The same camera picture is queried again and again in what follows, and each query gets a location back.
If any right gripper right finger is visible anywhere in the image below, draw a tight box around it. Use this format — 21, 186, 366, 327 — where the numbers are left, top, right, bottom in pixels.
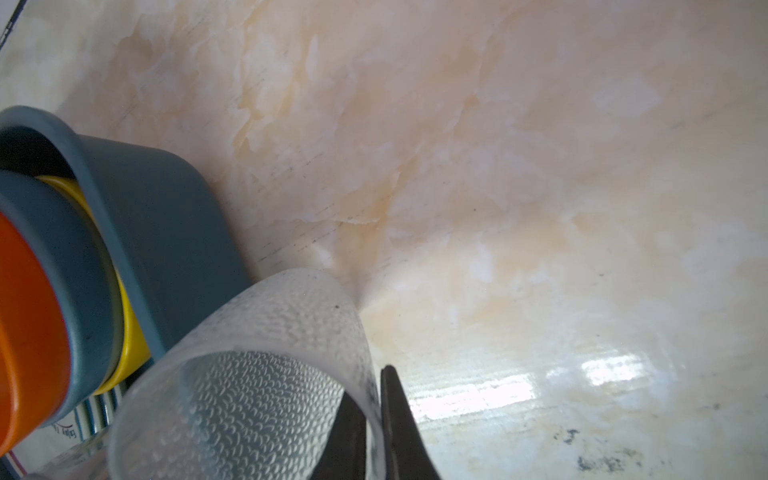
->
380, 365, 440, 479

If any orange bowl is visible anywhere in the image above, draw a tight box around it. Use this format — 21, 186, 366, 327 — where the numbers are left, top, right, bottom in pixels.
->
1, 217, 71, 454

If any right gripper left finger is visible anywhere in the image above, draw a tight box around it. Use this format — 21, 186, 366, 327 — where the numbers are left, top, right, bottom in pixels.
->
310, 393, 367, 480

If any clear cup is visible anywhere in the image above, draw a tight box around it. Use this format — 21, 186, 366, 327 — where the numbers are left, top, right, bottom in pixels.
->
107, 268, 386, 479
24, 428, 111, 480

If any blue bowl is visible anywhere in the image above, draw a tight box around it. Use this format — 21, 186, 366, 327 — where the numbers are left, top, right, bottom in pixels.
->
1, 170, 123, 426

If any teal plastic bin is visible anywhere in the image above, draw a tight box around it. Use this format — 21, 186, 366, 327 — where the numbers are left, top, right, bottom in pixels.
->
1, 106, 253, 359

